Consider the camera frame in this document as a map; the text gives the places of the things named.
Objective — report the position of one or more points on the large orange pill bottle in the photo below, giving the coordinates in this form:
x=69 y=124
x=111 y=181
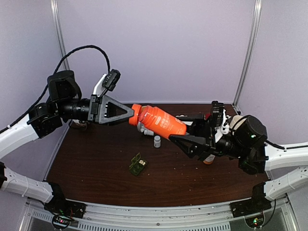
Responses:
x=161 y=122

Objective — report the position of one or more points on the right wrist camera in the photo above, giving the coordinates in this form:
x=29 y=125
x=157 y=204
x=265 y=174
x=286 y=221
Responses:
x=217 y=113

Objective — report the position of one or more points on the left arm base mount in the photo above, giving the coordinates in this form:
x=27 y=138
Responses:
x=60 y=205

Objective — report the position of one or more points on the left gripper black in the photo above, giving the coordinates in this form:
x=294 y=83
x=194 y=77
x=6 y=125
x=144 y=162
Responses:
x=96 y=102

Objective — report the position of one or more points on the floral mug yellow inside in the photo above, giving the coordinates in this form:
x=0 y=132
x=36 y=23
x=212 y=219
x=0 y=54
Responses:
x=140 y=127

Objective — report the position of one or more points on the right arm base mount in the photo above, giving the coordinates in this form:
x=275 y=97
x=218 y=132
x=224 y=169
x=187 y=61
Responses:
x=257 y=203

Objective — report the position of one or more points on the aluminium frame post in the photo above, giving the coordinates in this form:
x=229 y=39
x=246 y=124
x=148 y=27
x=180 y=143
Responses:
x=58 y=28
x=249 y=51

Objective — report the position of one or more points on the aluminium front rail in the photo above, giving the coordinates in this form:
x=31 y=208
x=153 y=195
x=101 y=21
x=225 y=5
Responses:
x=211 y=217

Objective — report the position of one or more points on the amber bottle grey cap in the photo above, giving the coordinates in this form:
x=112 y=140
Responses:
x=209 y=160

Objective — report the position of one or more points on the green pill organizer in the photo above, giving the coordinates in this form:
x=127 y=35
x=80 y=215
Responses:
x=137 y=165

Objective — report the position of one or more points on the right aluminium frame post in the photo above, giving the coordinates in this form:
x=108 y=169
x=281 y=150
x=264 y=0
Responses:
x=249 y=51

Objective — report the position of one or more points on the cream ribbed mug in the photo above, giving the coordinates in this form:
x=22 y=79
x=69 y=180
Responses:
x=234 y=119

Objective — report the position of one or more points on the small white pill bottle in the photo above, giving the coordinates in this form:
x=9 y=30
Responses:
x=157 y=141

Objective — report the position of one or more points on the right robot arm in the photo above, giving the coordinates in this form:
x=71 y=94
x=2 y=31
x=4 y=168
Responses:
x=245 y=138

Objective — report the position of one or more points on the orange bottle cap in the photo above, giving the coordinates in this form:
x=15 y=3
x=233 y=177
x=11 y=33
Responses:
x=137 y=110

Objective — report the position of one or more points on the left aluminium frame post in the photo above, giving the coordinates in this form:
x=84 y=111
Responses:
x=58 y=28

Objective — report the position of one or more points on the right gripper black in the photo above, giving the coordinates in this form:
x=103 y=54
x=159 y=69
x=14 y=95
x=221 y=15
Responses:
x=203 y=142

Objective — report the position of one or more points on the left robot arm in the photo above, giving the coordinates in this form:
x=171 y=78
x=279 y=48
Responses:
x=65 y=102

